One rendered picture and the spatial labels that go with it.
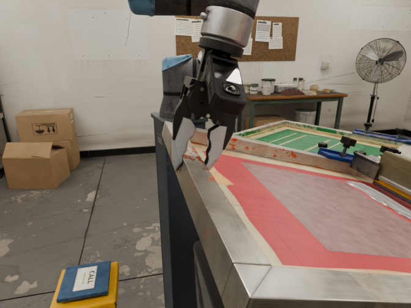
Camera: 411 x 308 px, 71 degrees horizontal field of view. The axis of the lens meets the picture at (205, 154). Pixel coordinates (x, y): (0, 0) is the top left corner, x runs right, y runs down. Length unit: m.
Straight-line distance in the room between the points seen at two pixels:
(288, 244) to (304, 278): 0.12
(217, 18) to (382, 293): 0.38
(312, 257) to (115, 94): 4.03
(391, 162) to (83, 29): 3.90
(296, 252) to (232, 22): 0.32
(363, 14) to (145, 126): 3.76
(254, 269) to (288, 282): 0.03
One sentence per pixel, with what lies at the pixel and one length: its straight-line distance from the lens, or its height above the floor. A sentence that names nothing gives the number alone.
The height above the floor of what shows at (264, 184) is 1.19.
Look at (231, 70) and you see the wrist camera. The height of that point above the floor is 1.42.
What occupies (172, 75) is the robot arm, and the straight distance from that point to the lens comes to 1.11.
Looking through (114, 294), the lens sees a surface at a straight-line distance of 0.71.
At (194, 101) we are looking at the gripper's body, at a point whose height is 1.37.
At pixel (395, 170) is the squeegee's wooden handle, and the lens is 0.90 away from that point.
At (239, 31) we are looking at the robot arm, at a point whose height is 1.47.
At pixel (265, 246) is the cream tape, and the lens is 0.37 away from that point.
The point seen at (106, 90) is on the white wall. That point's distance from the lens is 4.29.
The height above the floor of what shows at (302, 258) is 1.21.
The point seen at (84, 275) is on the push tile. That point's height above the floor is 0.97.
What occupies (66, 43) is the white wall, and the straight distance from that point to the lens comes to 4.32.
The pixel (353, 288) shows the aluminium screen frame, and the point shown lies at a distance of 0.30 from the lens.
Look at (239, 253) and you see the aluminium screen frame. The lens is 0.27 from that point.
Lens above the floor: 1.44
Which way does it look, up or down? 19 degrees down
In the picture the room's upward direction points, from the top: straight up
